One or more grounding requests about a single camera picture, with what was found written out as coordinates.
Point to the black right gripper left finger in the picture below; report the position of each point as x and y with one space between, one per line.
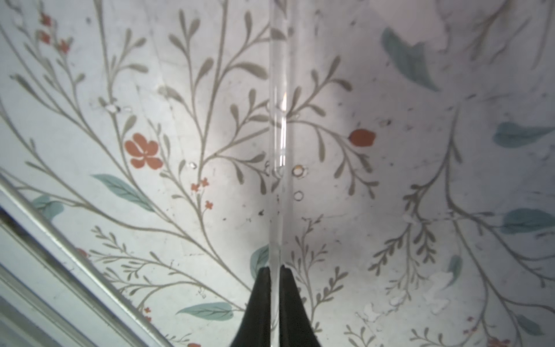
255 328

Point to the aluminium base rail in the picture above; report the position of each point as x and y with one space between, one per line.
51 295

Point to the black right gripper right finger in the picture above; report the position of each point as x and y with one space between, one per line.
295 326

